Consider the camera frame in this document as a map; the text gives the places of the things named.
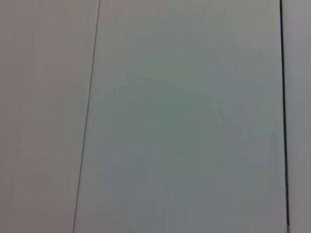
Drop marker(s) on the black wall panel joint strip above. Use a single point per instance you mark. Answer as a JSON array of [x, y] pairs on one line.
[[283, 72]]

